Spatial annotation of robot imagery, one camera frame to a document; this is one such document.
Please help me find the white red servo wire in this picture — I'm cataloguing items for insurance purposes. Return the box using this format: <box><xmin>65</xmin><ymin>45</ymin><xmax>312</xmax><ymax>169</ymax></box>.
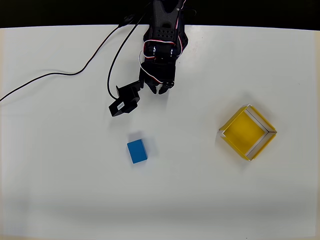
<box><xmin>138</xmin><ymin>39</ymin><xmax>176</xmax><ymax>85</ymax></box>

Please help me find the yellow square tray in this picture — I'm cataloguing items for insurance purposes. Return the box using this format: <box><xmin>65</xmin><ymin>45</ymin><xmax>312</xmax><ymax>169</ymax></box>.
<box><xmin>219</xmin><ymin>104</ymin><xmax>278</xmax><ymax>162</ymax></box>

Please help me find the black camera cable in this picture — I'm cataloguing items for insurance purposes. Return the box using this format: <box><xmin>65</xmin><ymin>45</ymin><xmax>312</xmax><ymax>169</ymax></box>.
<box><xmin>0</xmin><ymin>9</ymin><xmax>151</xmax><ymax>103</ymax></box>

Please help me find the blue block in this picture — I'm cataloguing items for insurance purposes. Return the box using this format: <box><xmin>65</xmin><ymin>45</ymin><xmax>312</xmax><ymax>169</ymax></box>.
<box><xmin>126</xmin><ymin>138</ymin><xmax>149</xmax><ymax>165</ymax></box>

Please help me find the black wrist-mounted camera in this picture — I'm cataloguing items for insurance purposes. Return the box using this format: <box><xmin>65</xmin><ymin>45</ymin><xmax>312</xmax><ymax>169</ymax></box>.
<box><xmin>108</xmin><ymin>79</ymin><xmax>145</xmax><ymax>117</ymax></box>

